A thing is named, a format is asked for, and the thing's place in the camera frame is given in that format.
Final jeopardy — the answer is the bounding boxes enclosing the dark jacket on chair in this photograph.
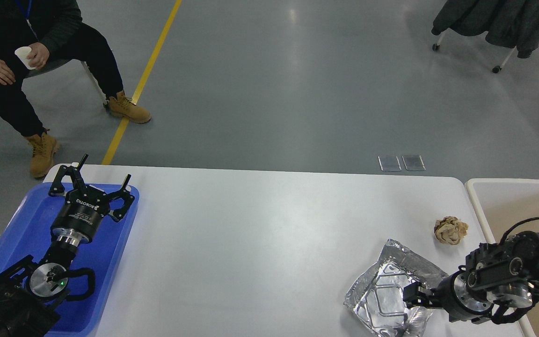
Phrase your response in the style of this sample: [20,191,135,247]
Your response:
[431,0,539,59]

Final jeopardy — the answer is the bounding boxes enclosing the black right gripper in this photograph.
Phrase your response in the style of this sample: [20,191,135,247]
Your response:
[402,271,493,324]

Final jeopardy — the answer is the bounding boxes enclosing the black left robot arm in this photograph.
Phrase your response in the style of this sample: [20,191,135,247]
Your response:
[0,160,139,337]

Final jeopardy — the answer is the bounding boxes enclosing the tan boot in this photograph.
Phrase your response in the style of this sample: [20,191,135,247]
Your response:
[108,90,152,124]
[24,129,60,179]

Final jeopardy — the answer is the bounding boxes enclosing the blue plastic tray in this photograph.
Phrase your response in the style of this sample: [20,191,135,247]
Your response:
[0,183,139,337]

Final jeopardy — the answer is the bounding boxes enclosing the crumpled brown paper ball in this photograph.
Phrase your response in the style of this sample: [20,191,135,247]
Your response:
[433,216,469,245]

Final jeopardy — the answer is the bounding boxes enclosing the floor plate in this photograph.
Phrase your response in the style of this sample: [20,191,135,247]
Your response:
[378,155,402,171]
[402,155,426,171]

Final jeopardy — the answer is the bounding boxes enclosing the beige plastic bin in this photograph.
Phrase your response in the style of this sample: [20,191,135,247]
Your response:
[466,178,539,337]

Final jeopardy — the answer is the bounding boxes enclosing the seated person in black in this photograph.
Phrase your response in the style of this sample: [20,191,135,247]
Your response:
[0,0,124,137]

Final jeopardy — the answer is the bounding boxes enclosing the person's left hand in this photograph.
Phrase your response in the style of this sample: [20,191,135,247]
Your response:
[27,42,51,70]

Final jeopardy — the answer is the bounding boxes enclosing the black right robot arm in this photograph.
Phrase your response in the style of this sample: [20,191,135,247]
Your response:
[403,228,539,324]

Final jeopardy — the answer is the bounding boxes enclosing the white paper cup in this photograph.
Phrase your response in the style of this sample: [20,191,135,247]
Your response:
[15,46,36,70]

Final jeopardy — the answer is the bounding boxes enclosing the tan left boot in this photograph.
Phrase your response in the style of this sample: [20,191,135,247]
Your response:
[108,90,152,124]

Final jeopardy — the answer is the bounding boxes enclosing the grey chair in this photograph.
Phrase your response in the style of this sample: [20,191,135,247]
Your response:
[25,58,109,112]

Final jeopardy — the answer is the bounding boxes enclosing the left floor plate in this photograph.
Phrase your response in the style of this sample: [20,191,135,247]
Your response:
[378,155,402,171]

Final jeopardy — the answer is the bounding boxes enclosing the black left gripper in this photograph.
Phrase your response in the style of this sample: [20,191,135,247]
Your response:
[48,154,136,243]

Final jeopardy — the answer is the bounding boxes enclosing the right floor plate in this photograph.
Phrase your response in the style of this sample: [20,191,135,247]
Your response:
[402,155,426,171]

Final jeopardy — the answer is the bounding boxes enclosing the aluminium foil container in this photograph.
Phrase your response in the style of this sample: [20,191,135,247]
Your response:
[343,239,448,337]

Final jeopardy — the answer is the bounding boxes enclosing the tan right boot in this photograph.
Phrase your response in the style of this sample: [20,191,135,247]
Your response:
[24,129,60,179]

